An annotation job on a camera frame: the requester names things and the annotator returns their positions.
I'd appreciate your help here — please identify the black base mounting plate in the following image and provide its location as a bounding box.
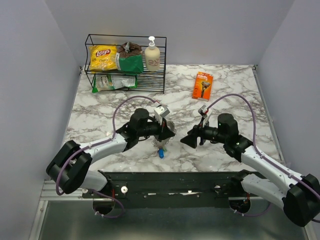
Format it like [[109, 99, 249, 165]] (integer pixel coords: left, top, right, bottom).
[[81, 169, 261, 210]]

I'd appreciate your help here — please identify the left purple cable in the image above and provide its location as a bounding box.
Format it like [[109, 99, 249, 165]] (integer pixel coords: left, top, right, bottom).
[[55, 95, 161, 196]]

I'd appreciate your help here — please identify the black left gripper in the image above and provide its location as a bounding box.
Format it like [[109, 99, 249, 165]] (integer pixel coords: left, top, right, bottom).
[[137, 115, 175, 142]]

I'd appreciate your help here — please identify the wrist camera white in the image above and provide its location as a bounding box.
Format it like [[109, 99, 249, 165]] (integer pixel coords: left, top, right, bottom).
[[153, 105, 170, 124], [198, 105, 212, 128]]

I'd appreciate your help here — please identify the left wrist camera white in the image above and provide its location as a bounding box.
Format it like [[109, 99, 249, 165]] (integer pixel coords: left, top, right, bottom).
[[153, 105, 170, 124]]

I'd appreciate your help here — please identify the black wire shelf rack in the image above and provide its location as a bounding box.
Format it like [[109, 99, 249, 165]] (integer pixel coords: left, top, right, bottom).
[[82, 34, 167, 93]]

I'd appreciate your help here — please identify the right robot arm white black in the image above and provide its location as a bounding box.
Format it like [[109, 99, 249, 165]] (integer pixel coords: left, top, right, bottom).
[[180, 113, 320, 227]]

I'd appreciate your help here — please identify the aluminium frame rail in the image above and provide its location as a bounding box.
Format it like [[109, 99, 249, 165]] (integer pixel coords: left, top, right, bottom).
[[39, 178, 101, 201]]

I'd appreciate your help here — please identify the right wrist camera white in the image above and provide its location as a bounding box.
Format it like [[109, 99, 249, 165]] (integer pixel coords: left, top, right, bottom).
[[198, 105, 212, 128]]

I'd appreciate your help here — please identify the blue key tag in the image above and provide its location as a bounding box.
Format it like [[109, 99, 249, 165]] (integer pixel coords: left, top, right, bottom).
[[158, 148, 165, 159]]

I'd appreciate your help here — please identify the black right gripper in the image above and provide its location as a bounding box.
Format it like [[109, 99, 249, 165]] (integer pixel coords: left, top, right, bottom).
[[180, 116, 228, 149]]

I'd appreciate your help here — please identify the green brown snack bag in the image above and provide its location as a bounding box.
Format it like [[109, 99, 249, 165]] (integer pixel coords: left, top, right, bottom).
[[115, 42, 144, 75]]

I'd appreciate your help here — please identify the cream soap pump bottle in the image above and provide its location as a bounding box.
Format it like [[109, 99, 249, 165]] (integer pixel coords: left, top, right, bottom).
[[144, 36, 160, 72]]

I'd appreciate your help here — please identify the green white snack bag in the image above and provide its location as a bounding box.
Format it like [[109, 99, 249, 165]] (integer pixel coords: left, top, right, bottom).
[[92, 75, 138, 93]]

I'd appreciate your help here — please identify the yellow Lays chips bag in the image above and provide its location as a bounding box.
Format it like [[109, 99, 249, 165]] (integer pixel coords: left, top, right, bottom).
[[89, 45, 117, 72]]

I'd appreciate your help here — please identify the purple cable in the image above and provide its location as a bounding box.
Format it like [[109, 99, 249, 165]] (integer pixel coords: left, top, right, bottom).
[[204, 93, 320, 223], [55, 95, 161, 196]]

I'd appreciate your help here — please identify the silver disc keyring holder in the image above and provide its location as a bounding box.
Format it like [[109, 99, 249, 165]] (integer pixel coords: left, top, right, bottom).
[[152, 121, 177, 149]]

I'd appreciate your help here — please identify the orange razor box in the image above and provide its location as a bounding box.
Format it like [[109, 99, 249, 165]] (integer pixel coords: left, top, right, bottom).
[[192, 71, 214, 102]]

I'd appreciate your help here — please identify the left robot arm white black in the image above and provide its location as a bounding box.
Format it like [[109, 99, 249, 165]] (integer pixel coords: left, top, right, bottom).
[[46, 105, 175, 198]]

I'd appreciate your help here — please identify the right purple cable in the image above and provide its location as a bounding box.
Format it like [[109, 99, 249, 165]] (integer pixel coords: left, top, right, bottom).
[[204, 93, 320, 223]]

